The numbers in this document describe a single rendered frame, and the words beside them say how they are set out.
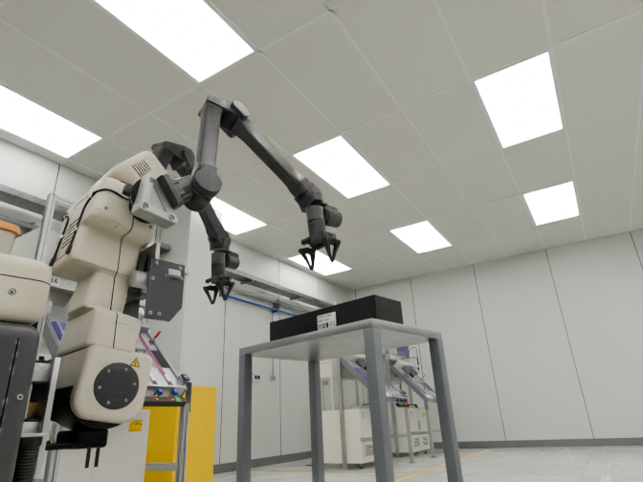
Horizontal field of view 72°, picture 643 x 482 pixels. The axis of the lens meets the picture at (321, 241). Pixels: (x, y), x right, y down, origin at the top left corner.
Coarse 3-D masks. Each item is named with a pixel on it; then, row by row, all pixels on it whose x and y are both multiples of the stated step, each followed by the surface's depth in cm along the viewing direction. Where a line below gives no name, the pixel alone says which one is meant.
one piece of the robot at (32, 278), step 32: (0, 256) 79; (0, 288) 77; (32, 288) 81; (0, 320) 78; (32, 320) 81; (0, 352) 75; (32, 352) 78; (0, 384) 73; (32, 384) 95; (0, 416) 72; (0, 448) 71; (32, 448) 85; (0, 480) 70; (32, 480) 84
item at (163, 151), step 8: (152, 144) 163; (160, 144) 160; (168, 144) 161; (176, 144) 163; (152, 152) 161; (160, 152) 159; (168, 152) 161; (176, 152) 163; (160, 160) 159; (168, 160) 161; (176, 160) 167; (184, 160) 166
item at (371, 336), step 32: (384, 320) 147; (256, 352) 178; (288, 352) 183; (320, 352) 187; (352, 352) 191; (320, 384) 208; (384, 384) 137; (448, 384) 165; (320, 416) 203; (384, 416) 132; (448, 416) 159; (320, 448) 197; (384, 448) 128; (448, 448) 156; (320, 480) 192; (384, 480) 125; (448, 480) 153
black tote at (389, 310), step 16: (352, 304) 164; (368, 304) 159; (384, 304) 161; (400, 304) 169; (288, 320) 186; (304, 320) 179; (320, 320) 173; (336, 320) 168; (352, 320) 162; (400, 320) 166; (272, 336) 190; (288, 336) 183
